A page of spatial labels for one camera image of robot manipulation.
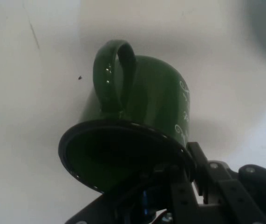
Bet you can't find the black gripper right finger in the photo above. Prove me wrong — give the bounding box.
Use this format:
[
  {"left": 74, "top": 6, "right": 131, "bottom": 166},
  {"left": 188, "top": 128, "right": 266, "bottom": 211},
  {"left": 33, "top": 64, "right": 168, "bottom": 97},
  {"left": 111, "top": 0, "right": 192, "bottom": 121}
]
[{"left": 186, "top": 142, "right": 266, "bottom": 224}]

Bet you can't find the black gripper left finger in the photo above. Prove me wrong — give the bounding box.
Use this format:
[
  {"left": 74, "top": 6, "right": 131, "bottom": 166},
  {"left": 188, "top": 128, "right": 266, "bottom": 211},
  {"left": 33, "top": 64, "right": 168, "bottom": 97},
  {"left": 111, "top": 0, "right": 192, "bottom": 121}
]
[{"left": 65, "top": 163, "right": 200, "bottom": 224}]

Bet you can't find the green enamel mug white lettering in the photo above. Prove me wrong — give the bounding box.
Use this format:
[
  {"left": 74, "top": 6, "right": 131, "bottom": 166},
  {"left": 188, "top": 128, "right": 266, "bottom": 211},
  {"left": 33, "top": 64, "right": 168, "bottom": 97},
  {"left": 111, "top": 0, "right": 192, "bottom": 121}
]
[{"left": 58, "top": 39, "right": 198, "bottom": 194}]

